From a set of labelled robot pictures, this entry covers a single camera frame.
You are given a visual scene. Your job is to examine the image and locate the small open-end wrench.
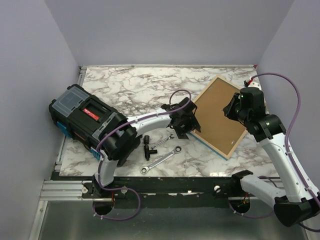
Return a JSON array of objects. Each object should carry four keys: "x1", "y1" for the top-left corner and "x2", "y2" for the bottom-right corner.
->
[{"x1": 151, "y1": 134, "x2": 174, "y2": 149}]

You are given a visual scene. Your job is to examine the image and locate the black T-handle tool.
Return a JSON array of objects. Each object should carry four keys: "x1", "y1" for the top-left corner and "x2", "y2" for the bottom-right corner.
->
[{"x1": 143, "y1": 135, "x2": 158, "y2": 161}]

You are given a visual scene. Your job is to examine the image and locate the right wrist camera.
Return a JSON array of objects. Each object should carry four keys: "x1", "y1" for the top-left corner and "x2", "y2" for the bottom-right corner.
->
[{"x1": 243, "y1": 79, "x2": 261, "y2": 89}]

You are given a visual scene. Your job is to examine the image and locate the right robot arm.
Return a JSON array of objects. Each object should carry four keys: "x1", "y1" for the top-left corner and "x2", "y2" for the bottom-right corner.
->
[{"x1": 223, "y1": 87, "x2": 320, "y2": 227}]

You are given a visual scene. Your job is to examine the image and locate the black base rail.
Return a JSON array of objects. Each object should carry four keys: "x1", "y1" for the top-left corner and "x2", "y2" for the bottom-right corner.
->
[{"x1": 52, "y1": 171, "x2": 266, "y2": 210}]

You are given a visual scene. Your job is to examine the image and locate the aluminium table frame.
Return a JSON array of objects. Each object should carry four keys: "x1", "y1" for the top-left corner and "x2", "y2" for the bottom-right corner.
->
[{"x1": 31, "y1": 65, "x2": 314, "y2": 240}]

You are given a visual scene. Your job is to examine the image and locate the blue picture frame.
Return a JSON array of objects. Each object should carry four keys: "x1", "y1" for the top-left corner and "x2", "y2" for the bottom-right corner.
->
[{"x1": 191, "y1": 76, "x2": 247, "y2": 160}]

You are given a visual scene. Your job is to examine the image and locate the large ratchet wrench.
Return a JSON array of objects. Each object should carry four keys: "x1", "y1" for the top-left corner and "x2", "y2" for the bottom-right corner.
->
[{"x1": 140, "y1": 146, "x2": 182, "y2": 174}]

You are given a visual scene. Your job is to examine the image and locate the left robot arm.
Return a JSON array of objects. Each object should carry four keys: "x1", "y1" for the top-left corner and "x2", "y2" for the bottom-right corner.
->
[{"x1": 93, "y1": 97, "x2": 201, "y2": 198}]

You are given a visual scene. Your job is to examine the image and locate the black toolbox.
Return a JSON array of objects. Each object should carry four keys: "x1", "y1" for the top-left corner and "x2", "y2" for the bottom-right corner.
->
[{"x1": 48, "y1": 84, "x2": 125, "y2": 158}]

